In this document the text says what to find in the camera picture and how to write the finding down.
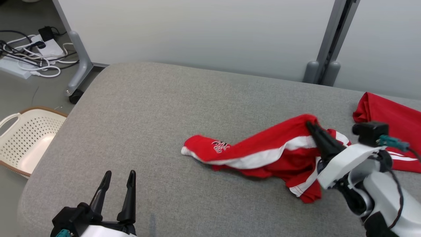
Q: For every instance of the red shorts with white stripes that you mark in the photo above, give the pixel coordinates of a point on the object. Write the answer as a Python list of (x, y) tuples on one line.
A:
[(263, 144)]

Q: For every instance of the teal right camera connector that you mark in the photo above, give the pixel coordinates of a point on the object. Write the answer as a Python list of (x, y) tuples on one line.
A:
[(393, 142)]

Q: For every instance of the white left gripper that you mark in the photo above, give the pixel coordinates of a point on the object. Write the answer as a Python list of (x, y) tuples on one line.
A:
[(108, 232)]

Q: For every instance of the grey partition post with feet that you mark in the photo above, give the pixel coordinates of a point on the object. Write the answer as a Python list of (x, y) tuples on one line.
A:
[(329, 33)]

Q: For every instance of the teal camera connector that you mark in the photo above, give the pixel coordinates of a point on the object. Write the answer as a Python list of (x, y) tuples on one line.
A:
[(62, 233), (393, 142)]

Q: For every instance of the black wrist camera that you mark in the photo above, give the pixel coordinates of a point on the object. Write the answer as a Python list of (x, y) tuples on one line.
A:
[(371, 131), (70, 217)]

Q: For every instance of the cream perforated laundry basket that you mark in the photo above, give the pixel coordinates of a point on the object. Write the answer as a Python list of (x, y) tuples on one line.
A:
[(29, 138)]

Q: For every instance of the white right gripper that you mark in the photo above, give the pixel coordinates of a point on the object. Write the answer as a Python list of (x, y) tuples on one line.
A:
[(345, 164)]

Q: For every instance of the black power adapter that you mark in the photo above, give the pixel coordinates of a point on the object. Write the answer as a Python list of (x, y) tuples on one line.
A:
[(46, 33)]

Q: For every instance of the grey partition leg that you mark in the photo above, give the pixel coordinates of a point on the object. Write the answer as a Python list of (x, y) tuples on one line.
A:
[(80, 62)]

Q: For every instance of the teal left camera connector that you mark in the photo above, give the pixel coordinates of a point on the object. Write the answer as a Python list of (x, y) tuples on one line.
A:
[(62, 233)]

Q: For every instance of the red jersey with white cuffs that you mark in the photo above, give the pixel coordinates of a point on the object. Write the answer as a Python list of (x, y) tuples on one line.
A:
[(394, 115)]

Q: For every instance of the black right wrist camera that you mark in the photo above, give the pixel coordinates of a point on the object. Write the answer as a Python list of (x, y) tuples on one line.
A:
[(371, 131)]

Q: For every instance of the white power strip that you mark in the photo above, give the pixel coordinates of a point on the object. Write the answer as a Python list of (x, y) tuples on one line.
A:
[(13, 67)]

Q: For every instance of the black caster wheel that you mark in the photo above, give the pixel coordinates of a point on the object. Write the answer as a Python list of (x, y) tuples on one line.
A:
[(75, 97)]

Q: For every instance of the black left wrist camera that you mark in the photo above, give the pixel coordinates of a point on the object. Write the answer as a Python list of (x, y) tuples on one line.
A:
[(70, 217)]

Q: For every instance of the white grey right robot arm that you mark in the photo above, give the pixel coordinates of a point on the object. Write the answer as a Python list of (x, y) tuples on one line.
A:
[(381, 194)]

